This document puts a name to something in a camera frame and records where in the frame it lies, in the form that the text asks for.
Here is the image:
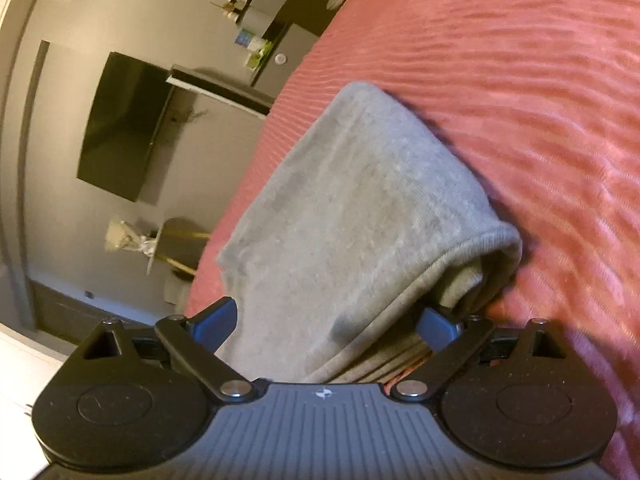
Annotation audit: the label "pink ribbed bedspread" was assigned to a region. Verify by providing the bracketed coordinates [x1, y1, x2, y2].
[184, 0, 640, 480]

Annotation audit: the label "green packet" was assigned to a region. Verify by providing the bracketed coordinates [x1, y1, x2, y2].
[244, 39, 274, 69]

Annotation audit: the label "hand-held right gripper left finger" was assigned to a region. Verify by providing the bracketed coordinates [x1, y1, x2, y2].
[80, 296, 254, 404]

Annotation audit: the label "grey pants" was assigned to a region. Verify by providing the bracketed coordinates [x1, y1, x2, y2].
[215, 81, 524, 386]

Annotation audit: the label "small grey cabinet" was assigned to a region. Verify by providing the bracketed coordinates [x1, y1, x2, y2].
[249, 7, 352, 89]

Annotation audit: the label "tiered side table gold legs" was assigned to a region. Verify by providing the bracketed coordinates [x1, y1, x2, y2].
[146, 216, 214, 307]

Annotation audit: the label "black wall television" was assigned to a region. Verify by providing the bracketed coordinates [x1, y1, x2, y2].
[76, 51, 174, 204]

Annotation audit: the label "dark panel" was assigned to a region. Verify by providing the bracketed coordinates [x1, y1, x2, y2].
[29, 279, 167, 342]

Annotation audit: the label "wall shelf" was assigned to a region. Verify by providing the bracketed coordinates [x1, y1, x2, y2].
[166, 64, 275, 119]

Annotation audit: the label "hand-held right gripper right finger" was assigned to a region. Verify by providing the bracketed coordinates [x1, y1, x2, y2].
[391, 306, 554, 402]

